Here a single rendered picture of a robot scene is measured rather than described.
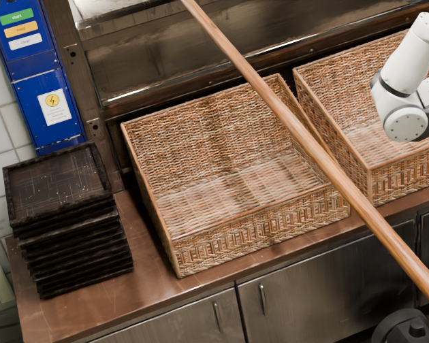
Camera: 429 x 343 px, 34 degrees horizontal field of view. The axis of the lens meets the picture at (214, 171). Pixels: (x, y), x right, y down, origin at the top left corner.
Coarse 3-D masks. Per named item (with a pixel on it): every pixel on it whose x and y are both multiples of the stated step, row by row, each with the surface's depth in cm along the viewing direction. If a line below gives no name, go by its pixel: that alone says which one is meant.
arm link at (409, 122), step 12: (420, 84) 132; (420, 96) 130; (396, 108) 128; (408, 108) 127; (420, 108) 128; (384, 120) 130; (396, 120) 128; (408, 120) 128; (420, 120) 128; (396, 132) 130; (408, 132) 130; (420, 132) 130
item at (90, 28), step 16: (160, 0) 214; (176, 0) 212; (208, 0) 215; (96, 16) 212; (112, 16) 210; (128, 16) 209; (144, 16) 211; (160, 16) 213; (80, 32) 207; (96, 32) 208
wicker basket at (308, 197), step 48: (240, 96) 232; (288, 96) 230; (144, 144) 228; (192, 144) 233; (240, 144) 237; (144, 192) 219; (192, 192) 234; (240, 192) 229; (288, 192) 226; (336, 192) 206; (192, 240) 215; (240, 240) 204
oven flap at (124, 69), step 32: (256, 0) 224; (288, 0) 227; (320, 0) 230; (352, 0) 233; (384, 0) 236; (160, 32) 218; (192, 32) 221; (224, 32) 224; (256, 32) 226; (288, 32) 229; (320, 32) 230; (96, 64) 215; (128, 64) 218; (160, 64) 221; (192, 64) 223; (224, 64) 224; (128, 96) 218
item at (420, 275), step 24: (192, 0) 203; (240, 72) 169; (264, 96) 158; (288, 120) 148; (312, 144) 140; (336, 168) 133; (360, 192) 127; (360, 216) 124; (384, 240) 117; (408, 264) 112
